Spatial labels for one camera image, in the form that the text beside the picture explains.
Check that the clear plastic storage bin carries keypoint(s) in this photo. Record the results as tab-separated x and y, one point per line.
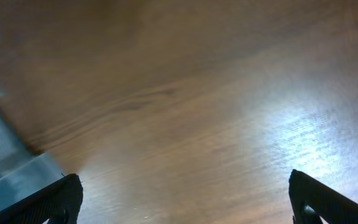
22	173

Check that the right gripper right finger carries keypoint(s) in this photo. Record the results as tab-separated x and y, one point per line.
314	202

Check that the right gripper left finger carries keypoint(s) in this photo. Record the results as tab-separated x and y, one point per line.
59	202

